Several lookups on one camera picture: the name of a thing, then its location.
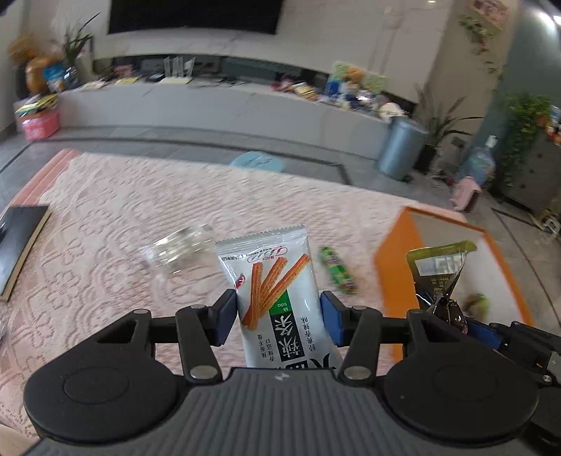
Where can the dark green triangular snack packet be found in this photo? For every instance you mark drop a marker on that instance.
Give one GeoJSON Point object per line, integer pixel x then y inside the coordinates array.
{"type": "Point", "coordinates": [438, 268]}

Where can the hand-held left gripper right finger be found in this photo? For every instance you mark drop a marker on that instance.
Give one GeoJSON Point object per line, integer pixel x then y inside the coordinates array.
{"type": "Point", "coordinates": [331, 318]}

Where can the clear nut snack packet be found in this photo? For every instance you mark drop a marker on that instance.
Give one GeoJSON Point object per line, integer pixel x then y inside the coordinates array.
{"type": "Point", "coordinates": [179, 250]}

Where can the tall leafy potted plant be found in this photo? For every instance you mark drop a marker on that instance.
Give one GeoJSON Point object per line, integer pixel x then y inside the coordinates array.
{"type": "Point", "coordinates": [76, 44]}

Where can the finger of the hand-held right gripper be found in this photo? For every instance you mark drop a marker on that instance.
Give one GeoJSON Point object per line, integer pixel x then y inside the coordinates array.
{"type": "Point", "coordinates": [482, 334]}

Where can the white spicy stick snack packet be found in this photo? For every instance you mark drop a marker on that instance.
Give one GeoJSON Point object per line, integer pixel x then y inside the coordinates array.
{"type": "Point", "coordinates": [285, 307]}

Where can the light blue round stool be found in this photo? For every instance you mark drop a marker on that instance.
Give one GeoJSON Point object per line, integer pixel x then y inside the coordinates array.
{"type": "Point", "coordinates": [258, 160]}

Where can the grey drawer cabinet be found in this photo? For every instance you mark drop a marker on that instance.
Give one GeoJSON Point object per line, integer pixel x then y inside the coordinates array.
{"type": "Point", "coordinates": [537, 179]}

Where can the orange plush toy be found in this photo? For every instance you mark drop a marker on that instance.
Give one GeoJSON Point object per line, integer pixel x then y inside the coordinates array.
{"type": "Point", "coordinates": [37, 72]}

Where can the green candy bar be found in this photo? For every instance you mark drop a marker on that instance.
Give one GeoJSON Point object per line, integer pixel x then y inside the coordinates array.
{"type": "Point", "coordinates": [337, 269]}

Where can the pink basket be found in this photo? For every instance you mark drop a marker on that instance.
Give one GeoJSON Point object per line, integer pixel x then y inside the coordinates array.
{"type": "Point", "coordinates": [41, 125]}

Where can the black television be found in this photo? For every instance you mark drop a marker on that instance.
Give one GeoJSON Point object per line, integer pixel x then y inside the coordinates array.
{"type": "Point", "coordinates": [193, 15]}

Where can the pink soft item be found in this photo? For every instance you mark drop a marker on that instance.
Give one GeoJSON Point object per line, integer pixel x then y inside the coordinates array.
{"type": "Point", "coordinates": [464, 194]}

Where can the black flat board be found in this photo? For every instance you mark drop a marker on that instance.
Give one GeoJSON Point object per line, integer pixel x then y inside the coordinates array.
{"type": "Point", "coordinates": [17, 245]}

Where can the hanging ivy vine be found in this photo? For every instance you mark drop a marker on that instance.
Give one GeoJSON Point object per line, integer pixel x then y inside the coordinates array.
{"type": "Point", "coordinates": [480, 30]}

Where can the pile of small packets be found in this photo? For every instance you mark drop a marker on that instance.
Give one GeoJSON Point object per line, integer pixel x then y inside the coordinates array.
{"type": "Point", "coordinates": [296, 90]}

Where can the pink lace tablecloth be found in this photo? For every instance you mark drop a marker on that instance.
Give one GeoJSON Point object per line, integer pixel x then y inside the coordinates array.
{"type": "Point", "coordinates": [109, 210]}

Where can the green ivy plant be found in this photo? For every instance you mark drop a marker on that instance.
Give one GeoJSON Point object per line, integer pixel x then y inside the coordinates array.
{"type": "Point", "coordinates": [526, 118]}

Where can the clear acrylic stands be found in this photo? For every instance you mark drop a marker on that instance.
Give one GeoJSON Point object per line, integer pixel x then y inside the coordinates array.
{"type": "Point", "coordinates": [179, 65]}

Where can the blue snack bag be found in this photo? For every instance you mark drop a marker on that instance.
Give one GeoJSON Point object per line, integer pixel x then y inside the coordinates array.
{"type": "Point", "coordinates": [59, 78]}

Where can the floor potted plant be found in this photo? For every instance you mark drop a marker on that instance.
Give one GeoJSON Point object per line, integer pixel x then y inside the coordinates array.
{"type": "Point", "coordinates": [438, 127]}

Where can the grey trash bin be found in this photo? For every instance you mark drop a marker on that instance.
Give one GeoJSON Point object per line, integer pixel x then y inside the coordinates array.
{"type": "Point", "coordinates": [401, 149]}

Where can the orange storage box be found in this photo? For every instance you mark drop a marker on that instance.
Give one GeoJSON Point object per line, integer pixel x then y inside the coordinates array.
{"type": "Point", "coordinates": [394, 263]}

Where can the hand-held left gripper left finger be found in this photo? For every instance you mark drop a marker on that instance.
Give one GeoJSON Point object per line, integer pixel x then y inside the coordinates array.
{"type": "Point", "coordinates": [225, 316]}

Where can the pile of plush toys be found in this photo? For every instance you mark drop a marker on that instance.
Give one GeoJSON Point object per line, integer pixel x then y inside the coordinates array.
{"type": "Point", "coordinates": [357, 87]}

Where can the blue water jug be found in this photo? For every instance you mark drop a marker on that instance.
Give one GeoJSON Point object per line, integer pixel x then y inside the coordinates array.
{"type": "Point", "coordinates": [480, 163]}

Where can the long grey tv cabinet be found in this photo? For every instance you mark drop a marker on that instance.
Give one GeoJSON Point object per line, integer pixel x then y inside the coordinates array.
{"type": "Point", "coordinates": [197, 109]}

